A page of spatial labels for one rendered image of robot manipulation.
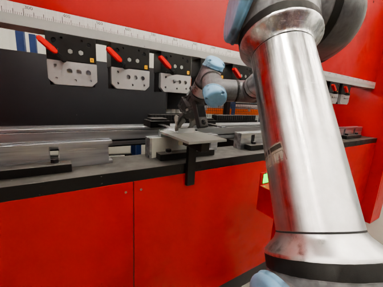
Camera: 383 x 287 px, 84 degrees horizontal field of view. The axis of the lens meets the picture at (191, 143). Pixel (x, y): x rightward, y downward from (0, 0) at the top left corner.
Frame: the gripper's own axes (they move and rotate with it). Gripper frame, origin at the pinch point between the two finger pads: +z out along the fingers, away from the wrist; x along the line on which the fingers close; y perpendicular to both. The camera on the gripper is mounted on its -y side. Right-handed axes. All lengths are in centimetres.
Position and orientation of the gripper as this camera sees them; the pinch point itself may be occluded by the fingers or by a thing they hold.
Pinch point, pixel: (183, 130)
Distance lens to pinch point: 98.7
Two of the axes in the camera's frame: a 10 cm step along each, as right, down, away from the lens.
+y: -3.7, -7.9, 4.9
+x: -8.5, 0.7, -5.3
